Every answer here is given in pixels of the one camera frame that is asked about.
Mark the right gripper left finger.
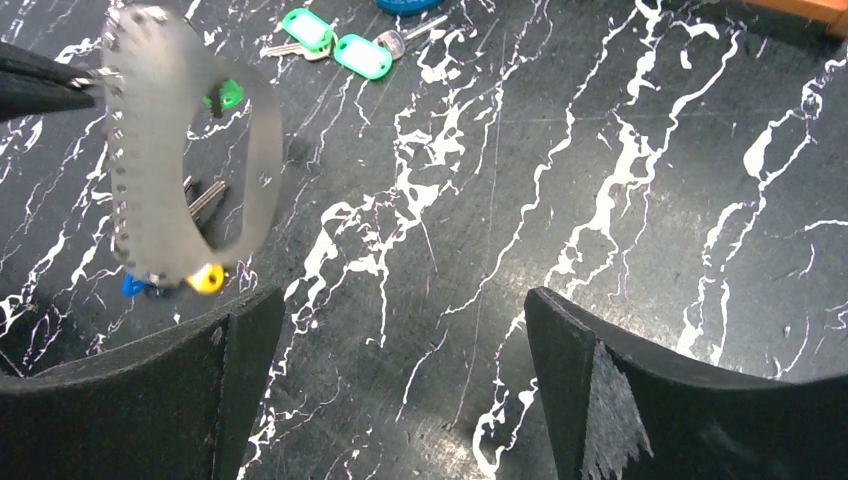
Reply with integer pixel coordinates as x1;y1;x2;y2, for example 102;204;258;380
1;288;285;479

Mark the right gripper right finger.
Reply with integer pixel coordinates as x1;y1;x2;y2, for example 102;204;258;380
524;287;847;479

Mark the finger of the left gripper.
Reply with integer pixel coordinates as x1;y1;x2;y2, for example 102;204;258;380
1;42;95;122

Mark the blue key tag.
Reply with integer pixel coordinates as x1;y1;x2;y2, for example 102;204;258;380
121;273;148;297

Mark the large silver carabiner keyring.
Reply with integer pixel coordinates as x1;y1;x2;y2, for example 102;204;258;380
101;4;285;286

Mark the yellow key tag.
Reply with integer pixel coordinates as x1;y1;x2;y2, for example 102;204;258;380
185;264;226;295

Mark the green key tag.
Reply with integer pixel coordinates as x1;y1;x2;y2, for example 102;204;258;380
260;7;336;61
332;14;448;81
203;79;244;118

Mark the blue round jar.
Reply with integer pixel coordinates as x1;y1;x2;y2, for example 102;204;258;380
375;0;444;16

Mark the orange wooden shelf rack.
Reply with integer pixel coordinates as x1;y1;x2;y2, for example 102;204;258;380
747;0;847;39

